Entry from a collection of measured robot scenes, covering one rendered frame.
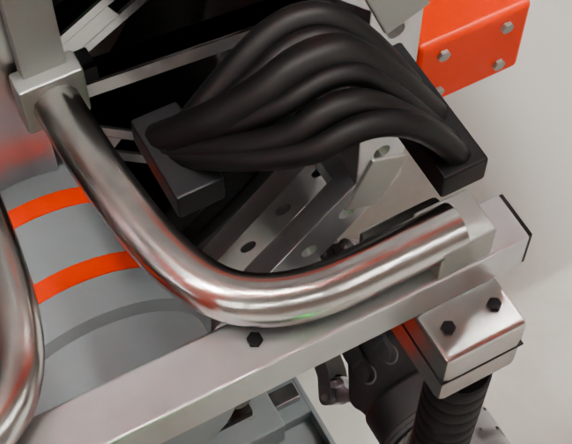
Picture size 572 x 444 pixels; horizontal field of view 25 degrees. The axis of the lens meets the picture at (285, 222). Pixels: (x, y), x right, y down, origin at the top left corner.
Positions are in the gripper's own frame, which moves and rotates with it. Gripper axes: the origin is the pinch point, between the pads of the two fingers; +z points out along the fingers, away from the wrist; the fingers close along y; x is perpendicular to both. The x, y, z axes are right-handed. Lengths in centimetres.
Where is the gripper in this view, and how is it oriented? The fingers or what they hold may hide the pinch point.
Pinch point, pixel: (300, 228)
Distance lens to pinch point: 105.1
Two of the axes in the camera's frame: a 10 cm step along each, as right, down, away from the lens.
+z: -4.8, -7.5, 4.6
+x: -6.2, -0.8, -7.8
